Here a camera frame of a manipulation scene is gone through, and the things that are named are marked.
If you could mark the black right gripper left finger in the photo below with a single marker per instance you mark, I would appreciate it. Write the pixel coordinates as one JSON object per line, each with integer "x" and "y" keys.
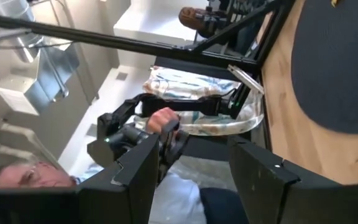
{"x": 135, "y": 186}

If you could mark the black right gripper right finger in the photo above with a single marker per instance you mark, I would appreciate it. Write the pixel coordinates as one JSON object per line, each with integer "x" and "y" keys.
{"x": 256, "y": 180}

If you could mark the person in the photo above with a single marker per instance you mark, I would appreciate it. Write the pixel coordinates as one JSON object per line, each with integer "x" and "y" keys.
{"x": 182, "y": 199}

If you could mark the person's hand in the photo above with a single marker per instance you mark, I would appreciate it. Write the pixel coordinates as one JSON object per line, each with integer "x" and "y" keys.
{"x": 160, "y": 119}
{"x": 191, "y": 18}

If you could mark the teal white patterned cloth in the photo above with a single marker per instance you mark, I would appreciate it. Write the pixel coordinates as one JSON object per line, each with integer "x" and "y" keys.
{"x": 182, "y": 84}

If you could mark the round dark woven placemat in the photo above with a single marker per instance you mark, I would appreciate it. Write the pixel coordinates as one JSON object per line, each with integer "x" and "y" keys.
{"x": 328, "y": 62}

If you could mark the white ceiling vent box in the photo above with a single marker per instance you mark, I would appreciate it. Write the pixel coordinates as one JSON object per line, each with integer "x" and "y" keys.
{"x": 17, "y": 93}

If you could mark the silver metal bracket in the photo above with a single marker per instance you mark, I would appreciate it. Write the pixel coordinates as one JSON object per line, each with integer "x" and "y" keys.
{"x": 244, "y": 77}

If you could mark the silver ceiling duct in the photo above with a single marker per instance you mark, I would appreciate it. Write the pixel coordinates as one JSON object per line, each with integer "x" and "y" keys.
{"x": 51, "y": 62}

